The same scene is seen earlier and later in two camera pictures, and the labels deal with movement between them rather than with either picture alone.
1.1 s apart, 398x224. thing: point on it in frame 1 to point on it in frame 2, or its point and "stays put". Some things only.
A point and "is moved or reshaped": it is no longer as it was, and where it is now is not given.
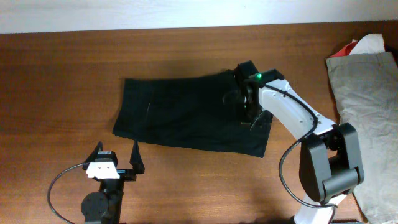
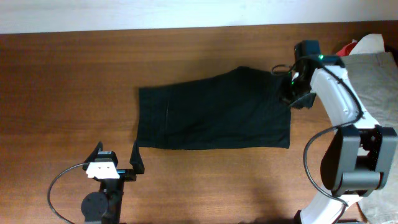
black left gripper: [137, 165] stays put
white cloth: [369, 43] stays put
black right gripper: [265, 116] to [305, 102]
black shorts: [188, 111] is moved or reshaped
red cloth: [346, 50] stays put
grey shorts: [365, 87] stays put
